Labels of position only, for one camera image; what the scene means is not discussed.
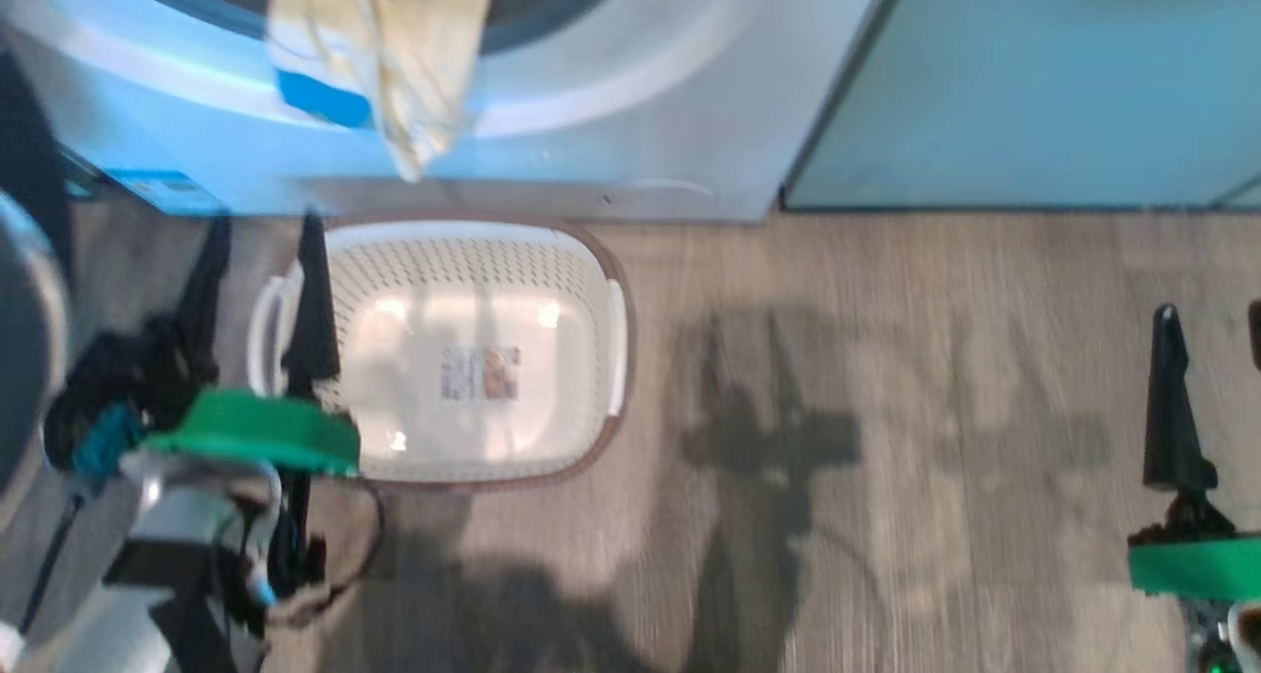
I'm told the white front-load washing machine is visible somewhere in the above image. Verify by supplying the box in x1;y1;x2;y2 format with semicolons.
0;0;902;223

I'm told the large cream printed baby garment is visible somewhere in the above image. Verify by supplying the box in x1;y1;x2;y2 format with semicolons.
360;0;503;181

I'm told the round white filter cover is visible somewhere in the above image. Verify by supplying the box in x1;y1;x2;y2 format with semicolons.
601;178;715;207

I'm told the light green tall cabinet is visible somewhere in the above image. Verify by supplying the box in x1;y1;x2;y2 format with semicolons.
783;0;1261;211

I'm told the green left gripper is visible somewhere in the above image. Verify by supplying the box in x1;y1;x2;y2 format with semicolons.
146;212;362;477

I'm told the white perforated laundry basket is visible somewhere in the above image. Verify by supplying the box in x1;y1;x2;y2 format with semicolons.
246;215;636;492

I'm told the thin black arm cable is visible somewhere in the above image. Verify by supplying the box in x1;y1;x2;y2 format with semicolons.
18;494;88;637

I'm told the product sticker in basket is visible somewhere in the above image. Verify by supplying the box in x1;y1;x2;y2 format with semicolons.
440;345;521;403

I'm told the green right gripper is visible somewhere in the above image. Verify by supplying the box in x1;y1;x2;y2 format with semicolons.
1128;301;1261;600

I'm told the blue cloth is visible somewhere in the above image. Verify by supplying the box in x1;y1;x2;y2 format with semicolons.
276;67;373;129

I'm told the black round glass washer door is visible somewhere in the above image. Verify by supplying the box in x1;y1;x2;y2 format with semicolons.
0;47;75;536

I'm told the blue energy label sticker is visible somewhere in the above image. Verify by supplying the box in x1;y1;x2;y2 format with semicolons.
103;168;223;211

